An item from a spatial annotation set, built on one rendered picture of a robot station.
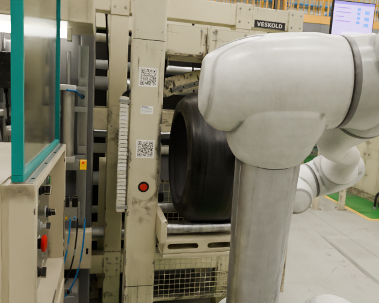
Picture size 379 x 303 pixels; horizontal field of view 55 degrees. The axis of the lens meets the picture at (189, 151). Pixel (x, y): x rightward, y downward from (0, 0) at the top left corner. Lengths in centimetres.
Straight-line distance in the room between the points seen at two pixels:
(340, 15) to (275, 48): 504
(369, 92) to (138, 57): 110
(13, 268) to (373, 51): 65
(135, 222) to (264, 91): 118
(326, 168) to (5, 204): 78
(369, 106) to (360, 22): 513
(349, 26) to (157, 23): 427
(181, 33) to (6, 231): 132
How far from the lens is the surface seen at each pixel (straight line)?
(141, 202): 155
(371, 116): 55
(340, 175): 105
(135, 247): 161
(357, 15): 564
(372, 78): 52
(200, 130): 138
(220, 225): 157
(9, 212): 69
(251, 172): 55
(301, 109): 49
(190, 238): 154
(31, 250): 71
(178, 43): 179
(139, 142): 149
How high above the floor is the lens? 142
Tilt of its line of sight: 8 degrees down
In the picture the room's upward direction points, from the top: 3 degrees clockwise
